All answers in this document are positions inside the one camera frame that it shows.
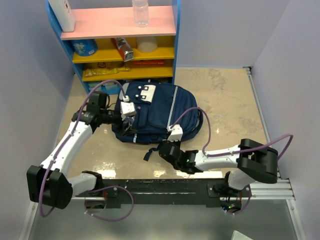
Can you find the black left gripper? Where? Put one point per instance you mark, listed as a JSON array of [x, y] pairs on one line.
[[119, 120]]

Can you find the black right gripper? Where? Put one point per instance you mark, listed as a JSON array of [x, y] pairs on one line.
[[169, 142]]

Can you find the navy blue student backpack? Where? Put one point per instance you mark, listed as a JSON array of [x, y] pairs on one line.
[[158, 106]]

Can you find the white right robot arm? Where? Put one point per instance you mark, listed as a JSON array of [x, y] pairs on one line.
[[251, 162]]

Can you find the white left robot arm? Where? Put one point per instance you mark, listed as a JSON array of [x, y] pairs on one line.
[[47, 183]]

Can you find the orange snack bag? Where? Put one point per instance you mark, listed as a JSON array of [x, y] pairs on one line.
[[124, 49]]

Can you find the yellow snack packet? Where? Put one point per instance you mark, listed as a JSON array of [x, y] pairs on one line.
[[95, 72]]

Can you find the blue round tin can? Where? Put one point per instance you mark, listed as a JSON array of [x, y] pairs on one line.
[[84, 47]]

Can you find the blue wooden shelf unit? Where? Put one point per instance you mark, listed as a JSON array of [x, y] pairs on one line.
[[105, 46]]

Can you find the orange flat box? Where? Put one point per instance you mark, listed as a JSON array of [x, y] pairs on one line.
[[149, 62]]

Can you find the white round container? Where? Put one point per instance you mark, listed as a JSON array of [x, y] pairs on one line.
[[147, 44]]

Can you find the white paper corner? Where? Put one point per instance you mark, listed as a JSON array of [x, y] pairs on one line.
[[236, 235]]

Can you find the white rectangular box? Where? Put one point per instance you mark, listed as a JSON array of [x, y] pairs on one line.
[[64, 14]]

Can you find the clear plastic water bottle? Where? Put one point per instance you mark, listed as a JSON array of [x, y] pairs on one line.
[[140, 12]]

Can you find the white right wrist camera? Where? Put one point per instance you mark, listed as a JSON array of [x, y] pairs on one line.
[[175, 133]]

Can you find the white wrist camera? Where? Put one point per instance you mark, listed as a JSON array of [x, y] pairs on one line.
[[127, 108], [175, 133]]

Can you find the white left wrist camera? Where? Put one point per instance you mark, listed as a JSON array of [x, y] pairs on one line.
[[127, 108]]

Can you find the aluminium frame rail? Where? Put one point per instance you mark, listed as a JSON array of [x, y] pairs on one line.
[[282, 190]]

